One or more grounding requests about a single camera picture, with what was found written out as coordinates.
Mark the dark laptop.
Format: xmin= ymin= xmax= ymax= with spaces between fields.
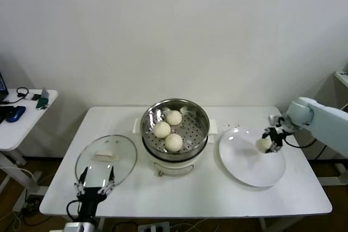
xmin=0 ymin=70 xmax=9 ymax=102

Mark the black flat device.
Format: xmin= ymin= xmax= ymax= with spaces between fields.
xmin=0 ymin=106 xmax=12 ymax=124

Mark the round glass pot lid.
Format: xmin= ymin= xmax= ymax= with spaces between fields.
xmin=75 ymin=134 xmax=138 ymax=191

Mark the white side table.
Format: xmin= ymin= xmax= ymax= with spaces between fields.
xmin=0 ymin=89 xmax=59 ymax=189

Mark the green phone stand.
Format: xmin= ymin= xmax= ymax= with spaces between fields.
xmin=36 ymin=87 xmax=51 ymax=110

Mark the white table foot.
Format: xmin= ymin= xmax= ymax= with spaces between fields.
xmin=317 ymin=163 xmax=348 ymax=187

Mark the white electric cooking pot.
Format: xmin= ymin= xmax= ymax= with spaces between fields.
xmin=133 ymin=117 xmax=219 ymax=178

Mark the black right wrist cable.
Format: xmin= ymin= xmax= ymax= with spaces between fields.
xmin=282 ymin=133 xmax=318 ymax=149

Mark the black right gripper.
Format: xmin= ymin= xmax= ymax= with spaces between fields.
xmin=261 ymin=116 xmax=296 ymax=153

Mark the black floor cable bundle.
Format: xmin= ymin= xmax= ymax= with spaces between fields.
xmin=21 ymin=199 xmax=54 ymax=226

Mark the white steamed baozi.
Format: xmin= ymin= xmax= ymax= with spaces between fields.
xmin=256 ymin=137 xmax=272 ymax=153
xmin=166 ymin=110 xmax=183 ymax=126
xmin=165 ymin=133 xmax=184 ymax=153
xmin=153 ymin=122 xmax=172 ymax=139

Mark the perforated steel steamer basket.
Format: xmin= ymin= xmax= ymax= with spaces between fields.
xmin=141 ymin=98 xmax=211 ymax=161

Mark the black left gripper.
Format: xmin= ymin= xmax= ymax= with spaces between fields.
xmin=74 ymin=165 xmax=115 ymax=216

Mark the large white plate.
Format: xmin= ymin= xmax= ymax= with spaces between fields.
xmin=219 ymin=127 xmax=287 ymax=189

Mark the white shelf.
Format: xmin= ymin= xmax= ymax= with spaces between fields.
xmin=334 ymin=65 xmax=348 ymax=89

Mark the blue computer mouse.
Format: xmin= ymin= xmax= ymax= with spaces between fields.
xmin=5 ymin=105 xmax=27 ymax=123

